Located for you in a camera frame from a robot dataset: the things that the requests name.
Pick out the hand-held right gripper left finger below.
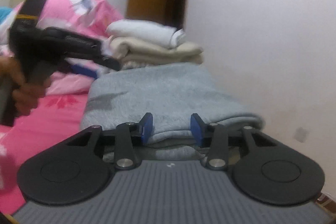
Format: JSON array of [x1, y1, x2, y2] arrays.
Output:
[[66, 112, 153, 170]]

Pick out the grey pants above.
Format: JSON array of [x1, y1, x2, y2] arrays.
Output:
[[80, 63, 263, 161]]

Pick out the teal and pink cartoon quilt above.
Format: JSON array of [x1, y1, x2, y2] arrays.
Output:
[[0, 0, 124, 39]]

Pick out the stack of folded clothes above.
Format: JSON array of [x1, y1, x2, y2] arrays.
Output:
[[106, 19, 205, 72]]

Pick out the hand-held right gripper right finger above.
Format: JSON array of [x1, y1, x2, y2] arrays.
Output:
[[190, 113, 277, 170]]

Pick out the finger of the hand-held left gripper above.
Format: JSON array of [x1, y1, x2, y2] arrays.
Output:
[[45, 27, 122, 72], [63, 60, 97, 80]]

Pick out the pink floral quilt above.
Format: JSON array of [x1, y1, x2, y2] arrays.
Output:
[[0, 30, 112, 95]]

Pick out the person's left hand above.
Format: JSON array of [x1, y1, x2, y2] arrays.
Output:
[[0, 56, 52, 117]]

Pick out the pink flower-print blanket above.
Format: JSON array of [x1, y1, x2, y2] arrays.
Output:
[[0, 93, 90, 215]]

